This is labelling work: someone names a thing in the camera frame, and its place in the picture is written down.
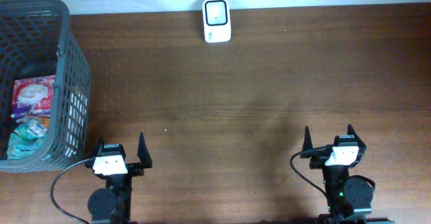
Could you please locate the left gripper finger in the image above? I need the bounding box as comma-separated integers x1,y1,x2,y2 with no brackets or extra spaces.
89,137,104,159
137,132,152,169

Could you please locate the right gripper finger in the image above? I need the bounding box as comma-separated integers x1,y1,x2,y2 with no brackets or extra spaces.
347,124,362,143
302,126,313,151

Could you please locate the teal wet wipes pouch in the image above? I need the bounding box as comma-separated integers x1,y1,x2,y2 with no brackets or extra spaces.
7,124,48,159

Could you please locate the red purple snack bag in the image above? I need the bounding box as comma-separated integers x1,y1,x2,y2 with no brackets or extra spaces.
11,75,56,122

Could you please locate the green tissue pack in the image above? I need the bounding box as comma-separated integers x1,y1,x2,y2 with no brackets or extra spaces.
20,118,48,141

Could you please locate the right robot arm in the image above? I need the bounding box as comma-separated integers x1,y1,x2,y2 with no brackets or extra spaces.
290,125,393,224

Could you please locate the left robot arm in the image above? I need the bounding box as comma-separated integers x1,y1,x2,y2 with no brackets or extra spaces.
85,133,153,224

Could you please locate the white barcode scanner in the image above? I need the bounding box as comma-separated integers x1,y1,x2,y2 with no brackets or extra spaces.
202,0,232,43

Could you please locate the grey plastic mesh basket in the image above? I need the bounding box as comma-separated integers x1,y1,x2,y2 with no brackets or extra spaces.
1,0,92,173

